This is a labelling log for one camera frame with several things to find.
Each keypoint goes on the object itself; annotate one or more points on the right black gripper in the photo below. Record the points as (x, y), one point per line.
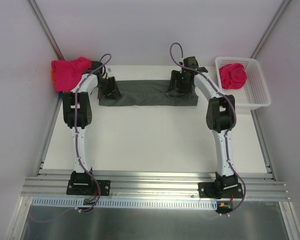
(177, 85)

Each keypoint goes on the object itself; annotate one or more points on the folded pink t-shirt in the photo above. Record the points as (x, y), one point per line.
(68, 73)

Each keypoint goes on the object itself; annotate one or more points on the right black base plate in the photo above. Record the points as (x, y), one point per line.
(211, 190)

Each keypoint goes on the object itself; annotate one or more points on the white slotted cable duct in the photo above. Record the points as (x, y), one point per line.
(124, 203)

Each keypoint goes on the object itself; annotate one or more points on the dark grey t-shirt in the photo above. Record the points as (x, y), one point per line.
(149, 93)

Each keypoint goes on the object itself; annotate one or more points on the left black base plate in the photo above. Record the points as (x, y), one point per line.
(88, 188)

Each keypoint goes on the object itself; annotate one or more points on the white plastic basket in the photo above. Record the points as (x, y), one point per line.
(254, 93)

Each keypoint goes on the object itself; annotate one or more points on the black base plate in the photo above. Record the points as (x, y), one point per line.
(211, 190)
(88, 188)

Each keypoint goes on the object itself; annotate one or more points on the aluminium mounting rail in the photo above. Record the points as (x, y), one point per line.
(155, 185)

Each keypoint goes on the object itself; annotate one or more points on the crumpled pink t-shirt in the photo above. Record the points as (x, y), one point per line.
(233, 76)

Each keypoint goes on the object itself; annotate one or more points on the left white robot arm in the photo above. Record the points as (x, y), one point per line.
(77, 115)

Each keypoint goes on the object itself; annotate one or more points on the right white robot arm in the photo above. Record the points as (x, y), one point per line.
(220, 119)

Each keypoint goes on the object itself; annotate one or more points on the folded orange t-shirt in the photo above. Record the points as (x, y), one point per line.
(52, 73)

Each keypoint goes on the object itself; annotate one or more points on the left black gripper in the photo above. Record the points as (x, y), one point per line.
(109, 89)

